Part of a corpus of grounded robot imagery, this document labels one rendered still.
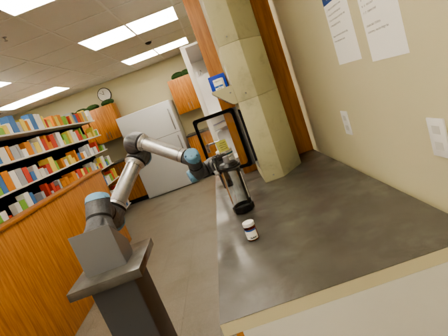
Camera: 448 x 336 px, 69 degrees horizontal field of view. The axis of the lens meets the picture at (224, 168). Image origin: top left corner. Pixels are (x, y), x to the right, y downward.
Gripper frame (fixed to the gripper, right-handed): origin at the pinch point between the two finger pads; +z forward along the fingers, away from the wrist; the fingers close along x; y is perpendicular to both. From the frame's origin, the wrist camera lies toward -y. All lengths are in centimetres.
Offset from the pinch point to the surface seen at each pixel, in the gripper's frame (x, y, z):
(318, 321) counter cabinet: -10, -34, 71
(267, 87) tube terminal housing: 43, 31, -26
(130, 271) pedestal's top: -56, -21, 6
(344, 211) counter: 24, -24, 42
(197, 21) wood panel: 28, 84, -57
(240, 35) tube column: 36, 60, -20
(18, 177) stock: -167, 46, -265
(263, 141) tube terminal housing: 29.0, 3.6, -24.2
